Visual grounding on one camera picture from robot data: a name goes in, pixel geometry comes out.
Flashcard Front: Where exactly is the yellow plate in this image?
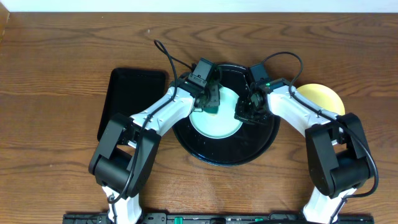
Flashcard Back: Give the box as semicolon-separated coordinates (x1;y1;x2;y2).
297;83;346;115

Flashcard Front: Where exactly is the black rectangular tray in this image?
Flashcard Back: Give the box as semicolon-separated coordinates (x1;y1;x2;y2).
97;67;167;140

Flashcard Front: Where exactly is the green yellow sponge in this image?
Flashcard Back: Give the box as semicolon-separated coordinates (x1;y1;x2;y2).
204;106;219;116

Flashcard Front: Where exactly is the black round tray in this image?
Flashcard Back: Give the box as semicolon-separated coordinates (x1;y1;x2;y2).
173;63;280;166

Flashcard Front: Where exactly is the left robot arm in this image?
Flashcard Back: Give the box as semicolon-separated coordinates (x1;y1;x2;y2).
88;79;220;223

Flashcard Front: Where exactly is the light blue plate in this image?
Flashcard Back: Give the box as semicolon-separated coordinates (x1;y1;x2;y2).
189;87;243;139

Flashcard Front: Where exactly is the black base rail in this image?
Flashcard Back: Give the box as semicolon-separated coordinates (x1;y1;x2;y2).
62;212;376;224

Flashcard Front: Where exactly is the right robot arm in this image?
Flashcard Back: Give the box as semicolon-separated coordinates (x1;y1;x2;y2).
234;83;378;223

